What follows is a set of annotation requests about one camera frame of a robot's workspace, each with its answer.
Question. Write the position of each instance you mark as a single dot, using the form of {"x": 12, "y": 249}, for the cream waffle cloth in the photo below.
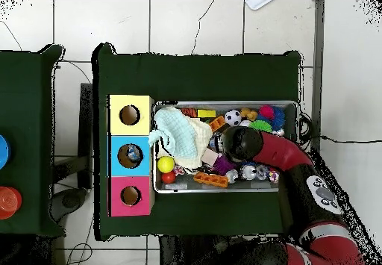
{"x": 201, "y": 136}

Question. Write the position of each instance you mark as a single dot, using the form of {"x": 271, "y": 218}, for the mint waffle cloth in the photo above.
{"x": 176, "y": 133}

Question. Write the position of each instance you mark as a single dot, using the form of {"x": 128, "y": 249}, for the purple spiky ball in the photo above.
{"x": 222, "y": 166}

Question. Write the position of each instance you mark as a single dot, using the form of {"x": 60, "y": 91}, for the green spiky ball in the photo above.
{"x": 261, "y": 126}

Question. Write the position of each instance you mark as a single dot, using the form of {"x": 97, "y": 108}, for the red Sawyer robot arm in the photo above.
{"x": 283, "y": 154}

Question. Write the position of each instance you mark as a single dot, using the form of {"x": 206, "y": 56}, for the wooden box with three holes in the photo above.
{"x": 143, "y": 157}

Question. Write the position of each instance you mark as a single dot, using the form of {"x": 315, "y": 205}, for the orange toy brick with pegs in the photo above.
{"x": 217, "y": 123}

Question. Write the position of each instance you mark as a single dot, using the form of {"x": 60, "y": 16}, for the yellow ball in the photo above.
{"x": 165, "y": 164}

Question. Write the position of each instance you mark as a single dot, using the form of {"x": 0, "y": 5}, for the small soccer ball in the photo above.
{"x": 233, "y": 117}

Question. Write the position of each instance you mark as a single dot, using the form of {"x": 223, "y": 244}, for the red ball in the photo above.
{"x": 168, "y": 177}

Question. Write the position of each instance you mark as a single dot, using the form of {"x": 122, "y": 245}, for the orange flat toy plate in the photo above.
{"x": 210, "y": 180}

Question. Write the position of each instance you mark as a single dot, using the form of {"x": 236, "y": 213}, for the dark green table cloth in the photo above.
{"x": 194, "y": 77}

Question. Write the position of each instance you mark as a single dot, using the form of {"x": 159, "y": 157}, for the silver drink can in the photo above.
{"x": 248, "y": 172}

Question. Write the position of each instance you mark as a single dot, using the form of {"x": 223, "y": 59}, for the white flat object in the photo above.
{"x": 258, "y": 2}

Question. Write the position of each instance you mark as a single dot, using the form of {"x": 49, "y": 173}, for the green covered side table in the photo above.
{"x": 27, "y": 97}

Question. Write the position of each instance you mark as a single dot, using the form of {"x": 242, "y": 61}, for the blue cup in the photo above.
{"x": 3, "y": 151}

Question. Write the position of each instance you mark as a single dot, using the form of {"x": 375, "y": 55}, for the red cup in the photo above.
{"x": 9, "y": 202}

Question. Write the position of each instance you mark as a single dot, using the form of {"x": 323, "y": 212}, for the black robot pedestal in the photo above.
{"x": 194, "y": 253}

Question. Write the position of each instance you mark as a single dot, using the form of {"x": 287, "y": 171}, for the grey metal rail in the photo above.
{"x": 318, "y": 38}

